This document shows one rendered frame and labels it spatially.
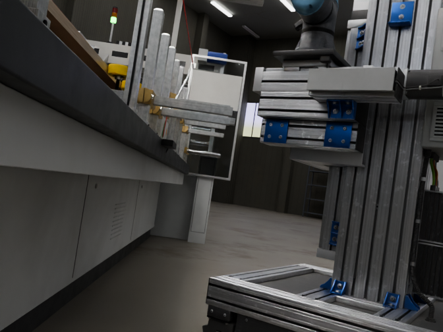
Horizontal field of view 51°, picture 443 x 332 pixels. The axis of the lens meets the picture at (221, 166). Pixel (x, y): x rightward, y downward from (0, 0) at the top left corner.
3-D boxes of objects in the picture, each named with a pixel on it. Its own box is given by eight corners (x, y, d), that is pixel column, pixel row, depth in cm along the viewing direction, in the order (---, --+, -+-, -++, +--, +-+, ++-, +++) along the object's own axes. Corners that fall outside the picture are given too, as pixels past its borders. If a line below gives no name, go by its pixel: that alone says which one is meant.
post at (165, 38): (153, 153, 187) (171, 35, 189) (151, 152, 184) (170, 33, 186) (144, 151, 187) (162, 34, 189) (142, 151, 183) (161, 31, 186)
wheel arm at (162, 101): (231, 119, 167) (233, 107, 167) (231, 118, 164) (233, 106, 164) (110, 101, 166) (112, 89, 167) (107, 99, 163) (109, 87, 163)
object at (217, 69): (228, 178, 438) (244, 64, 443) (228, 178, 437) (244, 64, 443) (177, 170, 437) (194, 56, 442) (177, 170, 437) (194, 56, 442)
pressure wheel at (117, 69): (117, 100, 171) (122, 69, 171) (131, 99, 165) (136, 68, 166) (99, 95, 165) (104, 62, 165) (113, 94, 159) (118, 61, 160)
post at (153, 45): (144, 147, 162) (165, 12, 164) (142, 145, 159) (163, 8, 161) (134, 145, 162) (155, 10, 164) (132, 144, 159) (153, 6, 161)
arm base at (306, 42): (341, 65, 170) (345, 39, 171) (327, 52, 158) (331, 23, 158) (302, 66, 179) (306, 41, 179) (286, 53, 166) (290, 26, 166)
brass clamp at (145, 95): (156, 110, 170) (158, 96, 170) (151, 103, 157) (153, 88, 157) (140, 107, 170) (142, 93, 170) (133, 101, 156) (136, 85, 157)
